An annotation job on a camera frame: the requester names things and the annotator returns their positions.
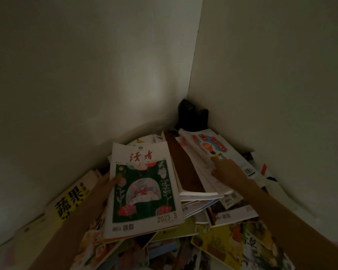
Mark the person's right hand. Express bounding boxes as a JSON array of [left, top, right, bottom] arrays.
[[210, 156, 250, 192]]

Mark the person's left hand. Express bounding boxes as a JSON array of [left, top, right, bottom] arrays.
[[93, 172, 124, 207]]

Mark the magazine green floral cover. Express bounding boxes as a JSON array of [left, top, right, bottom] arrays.
[[103, 142, 185, 240]]

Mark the pile of books and magazines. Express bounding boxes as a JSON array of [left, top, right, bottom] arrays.
[[0, 127, 296, 270]]

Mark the person's right forearm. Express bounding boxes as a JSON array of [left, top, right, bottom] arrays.
[[236, 178, 338, 270]]

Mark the person's left forearm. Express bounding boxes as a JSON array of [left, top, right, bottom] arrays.
[[28, 193, 110, 270]]

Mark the black cloth object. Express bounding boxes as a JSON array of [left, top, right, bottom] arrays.
[[175, 99, 210, 132]]

